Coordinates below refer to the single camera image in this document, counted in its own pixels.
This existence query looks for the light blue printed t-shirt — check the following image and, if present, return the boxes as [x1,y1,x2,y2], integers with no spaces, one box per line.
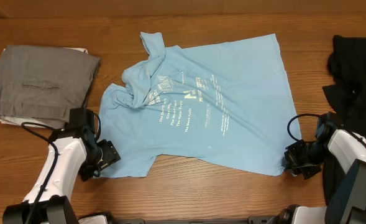
[99,33,301,178]

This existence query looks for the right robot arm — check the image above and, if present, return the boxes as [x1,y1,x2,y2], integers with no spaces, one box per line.
[269,112,366,223]

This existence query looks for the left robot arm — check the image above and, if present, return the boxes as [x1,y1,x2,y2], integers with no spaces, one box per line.
[2,108,121,224]

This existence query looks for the folded grey trousers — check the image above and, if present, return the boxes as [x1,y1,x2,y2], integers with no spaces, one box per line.
[0,45,101,128]

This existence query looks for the black polo shirt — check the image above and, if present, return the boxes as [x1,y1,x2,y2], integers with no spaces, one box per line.
[321,34,366,206]

